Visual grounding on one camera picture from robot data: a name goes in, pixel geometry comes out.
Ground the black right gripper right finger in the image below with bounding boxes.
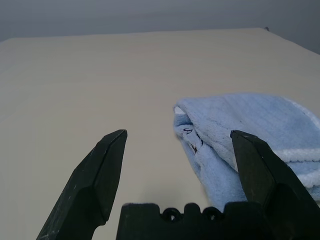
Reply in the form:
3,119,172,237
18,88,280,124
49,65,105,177
229,129,320,240

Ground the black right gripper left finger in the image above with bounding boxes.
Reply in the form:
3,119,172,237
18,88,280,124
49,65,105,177
36,129,129,240

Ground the folded light blue towel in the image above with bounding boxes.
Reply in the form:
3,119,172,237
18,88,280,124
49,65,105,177
172,92,320,210

